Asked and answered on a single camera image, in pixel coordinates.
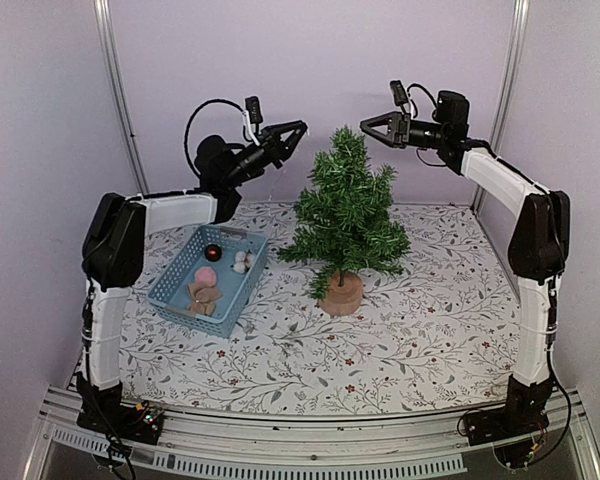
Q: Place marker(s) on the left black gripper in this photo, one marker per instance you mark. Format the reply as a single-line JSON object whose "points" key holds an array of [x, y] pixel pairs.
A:
{"points": [[272, 142]]}

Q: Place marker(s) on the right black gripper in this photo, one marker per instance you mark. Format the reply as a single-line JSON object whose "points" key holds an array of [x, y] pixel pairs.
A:
{"points": [[399, 125]]}

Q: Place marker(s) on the small green christmas tree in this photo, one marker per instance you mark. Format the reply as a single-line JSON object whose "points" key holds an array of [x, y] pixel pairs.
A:
{"points": [[343, 219]]}

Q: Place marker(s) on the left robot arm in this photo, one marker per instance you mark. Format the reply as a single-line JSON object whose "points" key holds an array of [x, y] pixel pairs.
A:
{"points": [[113, 250]]}

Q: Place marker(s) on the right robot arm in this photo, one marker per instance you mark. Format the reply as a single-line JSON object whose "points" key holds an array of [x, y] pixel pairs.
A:
{"points": [[537, 251]]}

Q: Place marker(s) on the wooden tree base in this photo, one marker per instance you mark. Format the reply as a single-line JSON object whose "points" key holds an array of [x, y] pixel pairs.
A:
{"points": [[343, 298]]}

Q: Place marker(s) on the white cotton boll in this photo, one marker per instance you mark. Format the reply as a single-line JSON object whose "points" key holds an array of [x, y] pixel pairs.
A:
{"points": [[243, 261]]}

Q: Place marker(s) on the dark red bauble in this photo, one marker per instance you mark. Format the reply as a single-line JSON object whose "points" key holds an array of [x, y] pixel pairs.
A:
{"points": [[213, 253]]}

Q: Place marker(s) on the pink pompom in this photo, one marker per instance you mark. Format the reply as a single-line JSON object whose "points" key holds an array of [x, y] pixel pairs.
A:
{"points": [[206, 276]]}

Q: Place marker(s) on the light blue plastic basket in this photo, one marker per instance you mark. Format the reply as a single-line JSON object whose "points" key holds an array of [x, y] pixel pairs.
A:
{"points": [[170, 297]]}

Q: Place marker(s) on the beige burlap bow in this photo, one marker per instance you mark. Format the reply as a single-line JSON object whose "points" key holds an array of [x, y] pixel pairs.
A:
{"points": [[203, 298]]}

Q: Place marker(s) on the floral table mat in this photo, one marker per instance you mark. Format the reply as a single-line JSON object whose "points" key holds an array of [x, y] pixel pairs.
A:
{"points": [[443, 334]]}

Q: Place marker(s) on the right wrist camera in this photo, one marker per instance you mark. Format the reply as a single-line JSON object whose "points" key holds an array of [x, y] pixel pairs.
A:
{"points": [[399, 94]]}

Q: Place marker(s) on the right aluminium frame post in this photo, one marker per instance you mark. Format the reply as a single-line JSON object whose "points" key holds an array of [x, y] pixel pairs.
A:
{"points": [[512, 63]]}

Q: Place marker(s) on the aluminium frame post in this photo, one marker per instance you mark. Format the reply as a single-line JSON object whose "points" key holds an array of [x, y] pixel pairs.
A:
{"points": [[512, 63], [112, 65]]}

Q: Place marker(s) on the left aluminium frame post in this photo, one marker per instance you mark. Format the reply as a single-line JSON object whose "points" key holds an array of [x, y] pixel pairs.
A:
{"points": [[112, 65]]}

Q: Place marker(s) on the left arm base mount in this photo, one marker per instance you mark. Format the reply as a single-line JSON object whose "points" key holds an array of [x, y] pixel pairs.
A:
{"points": [[142, 423]]}

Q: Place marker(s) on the front aluminium rail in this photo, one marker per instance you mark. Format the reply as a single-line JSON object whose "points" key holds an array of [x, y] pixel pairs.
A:
{"points": [[206, 444]]}

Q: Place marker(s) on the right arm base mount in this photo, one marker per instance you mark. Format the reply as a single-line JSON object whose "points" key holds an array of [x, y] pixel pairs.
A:
{"points": [[515, 445]]}

